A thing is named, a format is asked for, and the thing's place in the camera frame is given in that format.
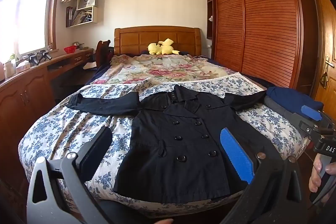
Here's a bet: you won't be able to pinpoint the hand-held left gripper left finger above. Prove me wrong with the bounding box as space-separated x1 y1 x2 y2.
26 126 113 224

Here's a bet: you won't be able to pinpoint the yellow plush toy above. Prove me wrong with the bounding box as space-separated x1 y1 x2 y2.
147 38 181 56

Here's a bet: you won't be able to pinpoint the wooden door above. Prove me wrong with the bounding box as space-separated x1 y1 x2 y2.
307 0 336 119

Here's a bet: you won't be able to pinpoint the navy bed sheet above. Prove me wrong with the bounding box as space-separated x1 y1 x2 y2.
188 52 269 89

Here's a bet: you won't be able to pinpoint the black gadget on desk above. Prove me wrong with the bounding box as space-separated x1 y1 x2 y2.
28 50 51 65

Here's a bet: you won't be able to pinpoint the wooden desk with cabinets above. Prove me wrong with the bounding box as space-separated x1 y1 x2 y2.
0 48 95 188

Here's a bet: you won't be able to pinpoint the black double-breasted coat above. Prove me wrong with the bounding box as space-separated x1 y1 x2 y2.
67 84 282 204

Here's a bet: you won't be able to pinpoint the blue floral bed sheet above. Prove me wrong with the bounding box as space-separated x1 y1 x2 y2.
18 72 310 218

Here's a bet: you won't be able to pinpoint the wooden bed headboard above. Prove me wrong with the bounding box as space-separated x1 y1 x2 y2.
114 26 202 58

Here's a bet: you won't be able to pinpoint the folded grey garment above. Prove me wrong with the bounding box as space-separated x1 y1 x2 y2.
264 97 310 138

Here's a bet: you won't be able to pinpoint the white wall shelf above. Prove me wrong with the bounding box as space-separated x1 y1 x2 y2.
66 0 101 28

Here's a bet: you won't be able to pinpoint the wooden slatted wardrobe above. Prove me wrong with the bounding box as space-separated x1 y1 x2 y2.
206 0 313 90

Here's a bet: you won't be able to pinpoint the hanging key tag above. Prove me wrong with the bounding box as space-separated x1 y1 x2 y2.
320 72 330 88

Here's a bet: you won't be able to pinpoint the row of files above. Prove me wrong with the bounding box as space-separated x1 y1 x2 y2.
67 6 92 26

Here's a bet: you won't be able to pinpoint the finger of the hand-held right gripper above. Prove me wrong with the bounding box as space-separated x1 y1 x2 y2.
299 120 335 140
288 105 324 123

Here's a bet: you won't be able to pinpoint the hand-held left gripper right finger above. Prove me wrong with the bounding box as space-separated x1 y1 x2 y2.
220 127 308 224

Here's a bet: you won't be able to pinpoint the person's right hand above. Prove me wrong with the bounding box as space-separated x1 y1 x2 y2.
309 154 336 193

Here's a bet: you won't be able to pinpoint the white boxes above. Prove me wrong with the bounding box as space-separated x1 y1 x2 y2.
4 60 30 77

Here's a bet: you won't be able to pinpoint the pink floral quilt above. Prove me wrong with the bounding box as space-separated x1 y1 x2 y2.
93 54 240 85

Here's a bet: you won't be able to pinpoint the wooden chair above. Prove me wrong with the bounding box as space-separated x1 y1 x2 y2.
59 40 114 88

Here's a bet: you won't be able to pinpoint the window with wooden frame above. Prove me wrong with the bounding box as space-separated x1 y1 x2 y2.
0 0 63 62

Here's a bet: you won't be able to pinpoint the folded blue garment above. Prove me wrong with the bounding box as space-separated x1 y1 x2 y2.
266 86 324 115

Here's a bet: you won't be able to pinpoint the white paper bag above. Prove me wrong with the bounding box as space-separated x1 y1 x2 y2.
77 0 96 10

